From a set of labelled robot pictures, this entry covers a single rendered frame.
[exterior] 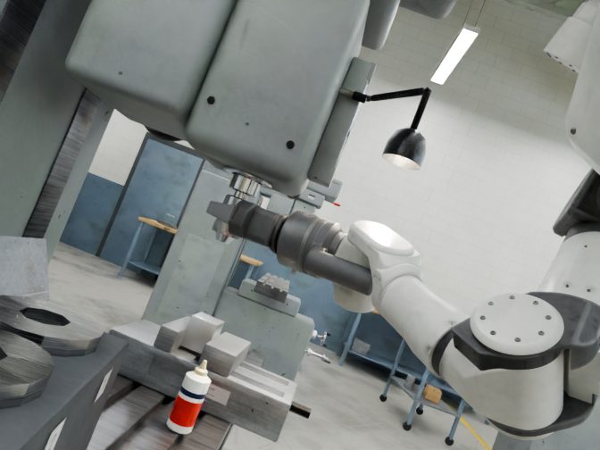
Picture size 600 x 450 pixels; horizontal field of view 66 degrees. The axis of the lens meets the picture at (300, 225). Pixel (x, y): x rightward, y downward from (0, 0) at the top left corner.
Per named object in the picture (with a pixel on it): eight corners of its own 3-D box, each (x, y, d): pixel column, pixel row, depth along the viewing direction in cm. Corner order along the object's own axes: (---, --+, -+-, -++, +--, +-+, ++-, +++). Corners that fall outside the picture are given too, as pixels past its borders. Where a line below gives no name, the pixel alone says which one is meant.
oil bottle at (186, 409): (194, 428, 73) (220, 362, 74) (187, 437, 69) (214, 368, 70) (170, 418, 73) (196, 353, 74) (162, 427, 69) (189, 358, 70)
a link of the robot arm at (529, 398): (385, 340, 59) (495, 462, 43) (370, 278, 54) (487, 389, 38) (453, 304, 61) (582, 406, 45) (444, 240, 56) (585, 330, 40)
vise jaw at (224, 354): (244, 360, 95) (251, 342, 96) (228, 378, 80) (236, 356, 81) (218, 349, 96) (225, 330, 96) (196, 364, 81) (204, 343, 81)
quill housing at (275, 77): (302, 203, 85) (363, 45, 87) (297, 185, 65) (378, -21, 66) (207, 166, 86) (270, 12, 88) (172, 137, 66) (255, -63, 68)
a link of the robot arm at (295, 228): (273, 204, 80) (336, 225, 75) (254, 255, 79) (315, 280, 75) (241, 184, 68) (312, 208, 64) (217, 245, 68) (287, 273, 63)
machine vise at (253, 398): (285, 415, 94) (304, 364, 94) (276, 444, 79) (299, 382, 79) (131, 349, 97) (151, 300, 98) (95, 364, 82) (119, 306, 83)
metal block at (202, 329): (213, 350, 91) (224, 321, 92) (204, 355, 85) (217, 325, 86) (189, 339, 92) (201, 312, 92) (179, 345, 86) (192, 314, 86)
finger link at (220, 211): (213, 197, 74) (245, 209, 72) (206, 216, 74) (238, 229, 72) (208, 195, 73) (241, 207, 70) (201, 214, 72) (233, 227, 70)
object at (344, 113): (329, 188, 77) (373, 73, 78) (329, 184, 73) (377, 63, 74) (306, 179, 77) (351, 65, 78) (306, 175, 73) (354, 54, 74)
